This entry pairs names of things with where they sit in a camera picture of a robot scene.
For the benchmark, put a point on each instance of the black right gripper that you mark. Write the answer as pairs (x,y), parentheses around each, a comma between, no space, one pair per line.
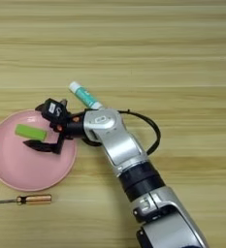
(74,127)

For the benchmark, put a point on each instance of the green rectangular block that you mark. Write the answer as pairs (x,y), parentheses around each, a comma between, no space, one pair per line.
(30,132)

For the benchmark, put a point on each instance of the pink round plate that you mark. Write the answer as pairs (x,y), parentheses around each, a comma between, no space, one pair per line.
(20,168)

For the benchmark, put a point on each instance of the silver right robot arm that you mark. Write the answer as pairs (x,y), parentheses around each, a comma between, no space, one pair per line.
(124,148)

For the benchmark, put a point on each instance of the small black white-labelled box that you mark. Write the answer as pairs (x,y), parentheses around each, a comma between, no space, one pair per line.
(54,109)

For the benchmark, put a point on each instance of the teal white glue stick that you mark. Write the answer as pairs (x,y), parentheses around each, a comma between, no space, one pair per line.
(83,95)

